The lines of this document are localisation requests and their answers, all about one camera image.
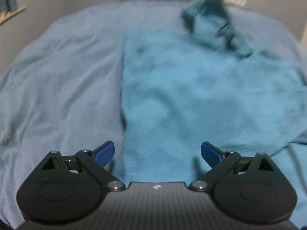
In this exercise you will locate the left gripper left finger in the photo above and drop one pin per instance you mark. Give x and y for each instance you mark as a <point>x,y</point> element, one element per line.
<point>64,189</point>

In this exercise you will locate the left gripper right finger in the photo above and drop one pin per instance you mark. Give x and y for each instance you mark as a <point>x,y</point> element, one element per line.
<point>250,189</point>

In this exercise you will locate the teal blue hooded garment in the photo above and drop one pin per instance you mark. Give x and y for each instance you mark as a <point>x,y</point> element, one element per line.
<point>182,89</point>

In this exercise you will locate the light blue bed blanket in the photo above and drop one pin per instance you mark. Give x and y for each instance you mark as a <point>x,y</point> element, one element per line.
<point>63,92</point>

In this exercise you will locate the wooden wall shelf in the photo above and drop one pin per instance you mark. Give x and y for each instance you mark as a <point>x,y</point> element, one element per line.
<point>5,16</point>

